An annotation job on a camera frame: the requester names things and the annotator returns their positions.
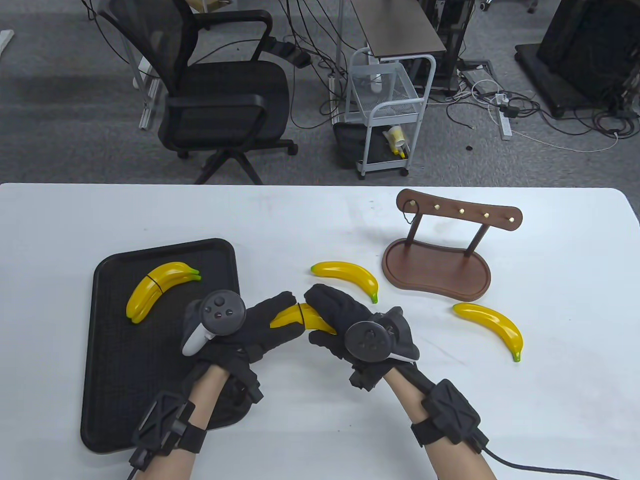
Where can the person's right hand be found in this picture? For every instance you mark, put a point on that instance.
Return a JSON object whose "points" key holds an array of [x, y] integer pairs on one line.
{"points": [[340, 310]]}

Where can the person's left hand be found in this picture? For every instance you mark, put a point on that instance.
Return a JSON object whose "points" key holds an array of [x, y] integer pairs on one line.
{"points": [[265, 320]]}

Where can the black elastic band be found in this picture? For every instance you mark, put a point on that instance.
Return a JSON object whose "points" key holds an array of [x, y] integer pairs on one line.
{"points": [[300, 312], [404, 216], [155, 284]]}

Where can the person's left forearm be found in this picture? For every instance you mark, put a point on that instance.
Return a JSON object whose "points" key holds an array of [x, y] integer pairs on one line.
{"points": [[210, 390]]}

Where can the person's right forearm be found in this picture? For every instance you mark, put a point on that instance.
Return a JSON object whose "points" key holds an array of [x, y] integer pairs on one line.
{"points": [[415, 400]]}

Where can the grey black handheld controller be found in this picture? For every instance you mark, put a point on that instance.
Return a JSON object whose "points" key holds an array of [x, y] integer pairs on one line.
{"points": [[222, 312], [367, 342]]}

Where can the brown wooden hook stand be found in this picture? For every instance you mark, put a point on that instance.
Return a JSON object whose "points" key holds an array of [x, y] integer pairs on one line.
{"points": [[430, 270]]}

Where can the black wrist tracker module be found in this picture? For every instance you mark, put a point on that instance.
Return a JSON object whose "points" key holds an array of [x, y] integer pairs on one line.
{"points": [[450, 410], [160, 422]]}

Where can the black plastic tray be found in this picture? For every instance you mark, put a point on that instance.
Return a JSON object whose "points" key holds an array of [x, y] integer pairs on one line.
{"points": [[115, 350]]}

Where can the black floor bin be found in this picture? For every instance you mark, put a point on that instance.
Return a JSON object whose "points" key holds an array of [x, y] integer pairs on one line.
{"points": [[347, 145]]}

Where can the small yellow bottle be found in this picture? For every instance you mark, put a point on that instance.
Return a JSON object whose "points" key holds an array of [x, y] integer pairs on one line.
{"points": [[400, 150]]}

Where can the white yellow paper cup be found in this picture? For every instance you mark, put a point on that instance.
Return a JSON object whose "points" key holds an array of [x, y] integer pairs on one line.
{"points": [[395, 135]]}

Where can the white power strip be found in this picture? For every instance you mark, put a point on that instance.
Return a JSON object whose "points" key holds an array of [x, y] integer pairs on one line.
{"points": [[506, 127], [331, 100]]}

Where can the white bottle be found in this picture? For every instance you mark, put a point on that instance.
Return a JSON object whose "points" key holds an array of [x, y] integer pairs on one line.
{"points": [[376, 86]]}

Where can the black mesh office chair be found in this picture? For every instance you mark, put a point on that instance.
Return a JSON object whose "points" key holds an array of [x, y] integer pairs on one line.
{"points": [[230, 95]]}

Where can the black power adapter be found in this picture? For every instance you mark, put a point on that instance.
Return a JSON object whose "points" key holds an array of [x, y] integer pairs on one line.
{"points": [[301, 59]]}

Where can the grey floor socket plate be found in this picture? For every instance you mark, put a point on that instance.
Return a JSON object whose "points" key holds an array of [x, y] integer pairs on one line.
{"points": [[477, 80]]}

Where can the dark grey side desk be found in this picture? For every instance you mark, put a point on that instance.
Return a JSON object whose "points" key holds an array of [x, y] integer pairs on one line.
{"points": [[400, 25]]}

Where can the brown cardboard box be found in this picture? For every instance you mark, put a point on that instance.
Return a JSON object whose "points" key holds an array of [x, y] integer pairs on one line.
{"points": [[207, 5]]}

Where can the black equipment stand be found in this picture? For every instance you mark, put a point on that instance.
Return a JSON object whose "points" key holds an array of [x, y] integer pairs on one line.
{"points": [[585, 50]]}

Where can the white table leg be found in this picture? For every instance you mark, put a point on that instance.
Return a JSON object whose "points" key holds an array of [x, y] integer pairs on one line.
{"points": [[5, 42]]}

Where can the aluminium frame bar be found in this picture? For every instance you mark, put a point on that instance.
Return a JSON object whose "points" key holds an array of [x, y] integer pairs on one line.
{"points": [[149, 107]]}

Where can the black desk frame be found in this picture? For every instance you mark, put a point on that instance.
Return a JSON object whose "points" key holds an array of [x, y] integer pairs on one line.
{"points": [[452, 40]]}

